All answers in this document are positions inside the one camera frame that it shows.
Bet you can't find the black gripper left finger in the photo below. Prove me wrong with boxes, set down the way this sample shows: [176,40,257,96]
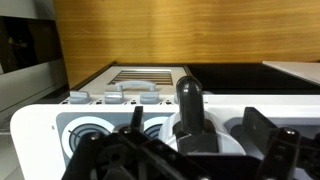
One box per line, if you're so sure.
[61,105,214,180]

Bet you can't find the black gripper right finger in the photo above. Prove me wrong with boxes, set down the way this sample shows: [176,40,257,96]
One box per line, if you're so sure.
[242,106,320,180]

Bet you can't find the grey pot black handle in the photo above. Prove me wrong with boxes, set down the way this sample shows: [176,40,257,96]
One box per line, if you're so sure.
[157,75,248,156]

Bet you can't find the grey toy sink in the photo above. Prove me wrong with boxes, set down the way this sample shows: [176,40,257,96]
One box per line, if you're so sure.
[223,116,320,158]

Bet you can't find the grey stove top burners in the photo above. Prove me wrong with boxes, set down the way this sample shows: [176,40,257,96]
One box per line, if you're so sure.
[55,111,175,168]

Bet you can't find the white toy oven door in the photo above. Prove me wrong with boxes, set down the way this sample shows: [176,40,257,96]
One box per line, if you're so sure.
[79,65,192,96]

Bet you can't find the white black toy kitchen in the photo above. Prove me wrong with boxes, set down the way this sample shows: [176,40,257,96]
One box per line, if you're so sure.
[9,61,320,180]

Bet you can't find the grey glass door cabinet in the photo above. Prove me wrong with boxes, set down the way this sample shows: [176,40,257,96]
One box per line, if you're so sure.
[0,0,70,134]

